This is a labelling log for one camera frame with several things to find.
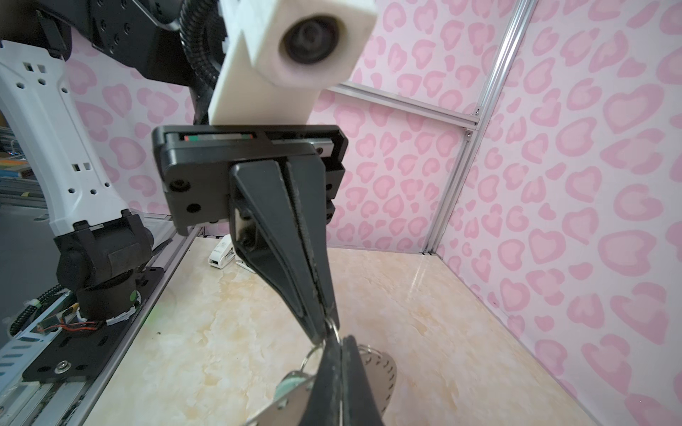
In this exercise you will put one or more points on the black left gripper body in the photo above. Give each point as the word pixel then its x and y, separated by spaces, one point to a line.
pixel 194 163

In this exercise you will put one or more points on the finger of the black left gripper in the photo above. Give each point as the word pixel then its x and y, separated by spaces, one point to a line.
pixel 306 176
pixel 268 239

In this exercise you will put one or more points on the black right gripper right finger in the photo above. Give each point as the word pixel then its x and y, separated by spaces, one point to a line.
pixel 358 404

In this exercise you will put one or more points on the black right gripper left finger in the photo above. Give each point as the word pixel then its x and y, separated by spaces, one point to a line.
pixel 323 406

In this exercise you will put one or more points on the silver perforated metal ring disc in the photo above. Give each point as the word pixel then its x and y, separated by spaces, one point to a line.
pixel 381 371

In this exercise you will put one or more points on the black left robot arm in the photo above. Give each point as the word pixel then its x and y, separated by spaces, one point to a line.
pixel 101 242

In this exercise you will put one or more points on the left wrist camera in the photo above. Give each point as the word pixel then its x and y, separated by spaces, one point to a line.
pixel 282 54

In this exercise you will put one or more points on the diagonal aluminium frame bar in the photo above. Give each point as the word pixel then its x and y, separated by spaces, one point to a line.
pixel 474 124

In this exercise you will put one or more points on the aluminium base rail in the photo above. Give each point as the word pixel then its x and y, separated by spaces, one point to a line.
pixel 56 378

